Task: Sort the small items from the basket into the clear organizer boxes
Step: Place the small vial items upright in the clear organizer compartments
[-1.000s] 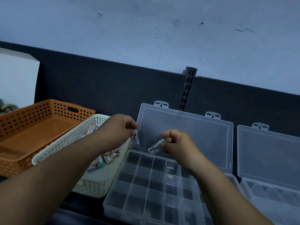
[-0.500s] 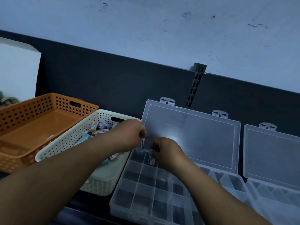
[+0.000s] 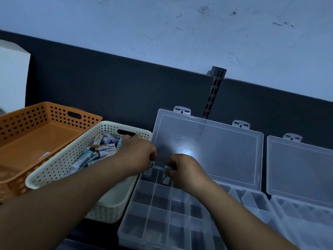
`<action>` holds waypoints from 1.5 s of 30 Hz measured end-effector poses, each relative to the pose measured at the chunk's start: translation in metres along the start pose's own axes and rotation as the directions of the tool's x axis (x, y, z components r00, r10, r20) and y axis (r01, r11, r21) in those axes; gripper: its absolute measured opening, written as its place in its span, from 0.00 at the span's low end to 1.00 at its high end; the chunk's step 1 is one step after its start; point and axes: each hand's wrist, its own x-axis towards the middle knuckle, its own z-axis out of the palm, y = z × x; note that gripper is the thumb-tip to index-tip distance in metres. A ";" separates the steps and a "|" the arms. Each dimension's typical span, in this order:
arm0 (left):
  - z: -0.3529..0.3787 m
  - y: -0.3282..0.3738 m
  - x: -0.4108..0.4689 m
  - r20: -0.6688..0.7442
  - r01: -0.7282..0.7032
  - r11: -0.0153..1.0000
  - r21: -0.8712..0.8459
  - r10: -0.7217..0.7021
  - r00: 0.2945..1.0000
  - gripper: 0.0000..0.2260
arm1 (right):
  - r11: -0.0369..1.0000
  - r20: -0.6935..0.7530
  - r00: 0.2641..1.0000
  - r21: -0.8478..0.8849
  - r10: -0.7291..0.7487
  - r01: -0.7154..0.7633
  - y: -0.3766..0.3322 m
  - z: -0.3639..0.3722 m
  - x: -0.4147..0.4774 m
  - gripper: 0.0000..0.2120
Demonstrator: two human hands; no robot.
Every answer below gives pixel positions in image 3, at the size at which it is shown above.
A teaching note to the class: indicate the person's right hand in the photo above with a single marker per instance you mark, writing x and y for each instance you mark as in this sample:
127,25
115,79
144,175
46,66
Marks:
187,174

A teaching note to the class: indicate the blue-capped small tube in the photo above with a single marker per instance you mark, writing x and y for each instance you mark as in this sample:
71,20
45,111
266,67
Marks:
165,177

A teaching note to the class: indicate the orange plastic basket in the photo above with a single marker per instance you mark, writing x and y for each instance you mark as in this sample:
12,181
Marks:
39,137

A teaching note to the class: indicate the wide black shelf back panel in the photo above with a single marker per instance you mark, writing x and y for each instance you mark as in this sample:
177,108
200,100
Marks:
117,85

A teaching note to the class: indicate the white cardboard box open lid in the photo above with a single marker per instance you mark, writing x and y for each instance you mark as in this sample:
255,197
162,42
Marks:
13,75

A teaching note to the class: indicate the person's left forearm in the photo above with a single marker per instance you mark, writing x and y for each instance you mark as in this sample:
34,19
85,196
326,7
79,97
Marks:
52,205

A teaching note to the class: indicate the white barcode sticker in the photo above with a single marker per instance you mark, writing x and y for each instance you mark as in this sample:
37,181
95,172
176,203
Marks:
44,155

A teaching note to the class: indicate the black slotted shelf upright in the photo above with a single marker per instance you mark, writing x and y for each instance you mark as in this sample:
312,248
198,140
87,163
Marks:
217,74

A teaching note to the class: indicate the white perforated plastic basket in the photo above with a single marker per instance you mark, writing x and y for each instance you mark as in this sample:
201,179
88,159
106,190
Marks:
114,195

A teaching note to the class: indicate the purple-capped small tube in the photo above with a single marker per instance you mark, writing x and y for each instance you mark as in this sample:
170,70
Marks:
149,172

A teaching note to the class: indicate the person's right forearm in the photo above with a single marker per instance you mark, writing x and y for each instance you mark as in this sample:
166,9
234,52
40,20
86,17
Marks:
242,221

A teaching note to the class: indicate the person's left hand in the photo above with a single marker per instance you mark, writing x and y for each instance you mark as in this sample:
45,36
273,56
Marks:
138,153

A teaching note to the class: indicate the pile of small tubes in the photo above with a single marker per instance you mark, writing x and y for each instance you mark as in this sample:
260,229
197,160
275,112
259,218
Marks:
104,148

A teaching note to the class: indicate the narrow black shelf back panel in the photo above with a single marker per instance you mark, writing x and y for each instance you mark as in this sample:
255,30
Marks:
273,109

